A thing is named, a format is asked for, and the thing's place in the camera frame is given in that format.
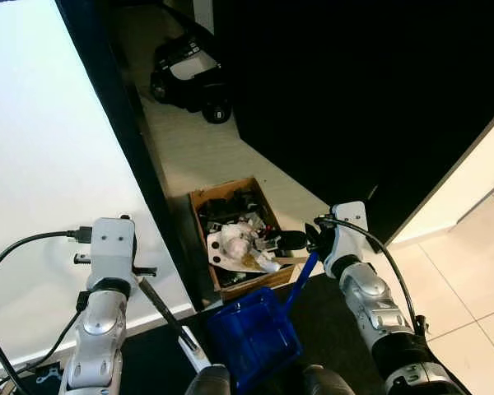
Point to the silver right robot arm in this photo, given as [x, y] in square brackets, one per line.
[370, 300]

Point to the black floor mat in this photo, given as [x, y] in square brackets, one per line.
[329, 329]

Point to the black wheeled floor device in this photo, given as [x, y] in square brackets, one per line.
[189, 82]

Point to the brown cardboard rubbish box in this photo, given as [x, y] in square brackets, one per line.
[255, 284]

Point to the white crumpled paper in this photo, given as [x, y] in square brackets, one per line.
[235, 243]

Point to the black scrap pile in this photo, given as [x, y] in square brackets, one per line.
[230, 210]

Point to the black door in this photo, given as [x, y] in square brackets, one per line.
[354, 99]

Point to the grey robot right leg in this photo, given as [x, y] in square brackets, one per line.
[325, 383]

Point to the grey robot leg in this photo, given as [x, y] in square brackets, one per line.
[325, 383]
[207, 383]

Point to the grey robot left leg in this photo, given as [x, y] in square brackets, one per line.
[207, 383]

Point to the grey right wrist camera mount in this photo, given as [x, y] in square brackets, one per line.
[350, 230]

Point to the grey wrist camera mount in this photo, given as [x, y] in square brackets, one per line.
[350, 230]
[114, 247]

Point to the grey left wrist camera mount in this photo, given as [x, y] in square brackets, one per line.
[114, 247]

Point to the black door frame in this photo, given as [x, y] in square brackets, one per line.
[111, 82]

